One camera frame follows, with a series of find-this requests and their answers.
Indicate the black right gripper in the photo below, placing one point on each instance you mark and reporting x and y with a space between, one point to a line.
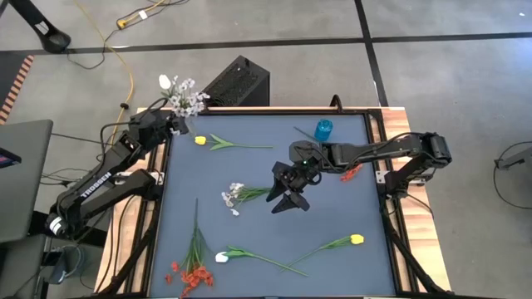
297 176

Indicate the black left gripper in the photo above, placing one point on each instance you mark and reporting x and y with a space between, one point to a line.
149 128

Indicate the yellow artificial tulip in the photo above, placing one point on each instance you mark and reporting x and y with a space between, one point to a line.
356 239
200 140

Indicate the white blossom spray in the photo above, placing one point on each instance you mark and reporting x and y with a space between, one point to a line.
249 193
189 99

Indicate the orange blossom spray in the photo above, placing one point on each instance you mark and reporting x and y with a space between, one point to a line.
351 173
195 276

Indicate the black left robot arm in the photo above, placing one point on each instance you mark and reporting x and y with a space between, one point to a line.
95 184

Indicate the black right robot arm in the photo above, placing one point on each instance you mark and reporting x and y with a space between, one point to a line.
374 151

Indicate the clear cut-glass vase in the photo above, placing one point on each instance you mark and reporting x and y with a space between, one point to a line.
189 130

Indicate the blue cut-glass vase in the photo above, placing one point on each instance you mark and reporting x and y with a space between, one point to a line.
323 129

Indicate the blue-grey table mat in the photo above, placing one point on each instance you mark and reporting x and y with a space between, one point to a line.
270 249

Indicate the black stand foot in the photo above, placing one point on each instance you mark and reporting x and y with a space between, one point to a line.
54 41

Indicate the grey laptop lid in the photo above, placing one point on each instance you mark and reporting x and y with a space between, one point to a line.
25 187

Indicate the dark tablet with colourful screen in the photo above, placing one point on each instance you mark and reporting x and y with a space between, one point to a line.
8 160

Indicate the black floor mat orange edge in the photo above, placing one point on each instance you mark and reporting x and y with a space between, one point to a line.
10 74

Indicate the blue-grey power adapter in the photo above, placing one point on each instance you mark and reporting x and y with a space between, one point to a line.
62 266

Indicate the grey chair seat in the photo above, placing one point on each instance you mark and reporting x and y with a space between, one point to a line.
21 266

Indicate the grey stand foot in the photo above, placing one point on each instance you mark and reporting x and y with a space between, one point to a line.
515 160

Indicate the black table frame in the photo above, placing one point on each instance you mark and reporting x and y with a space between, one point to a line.
270 111

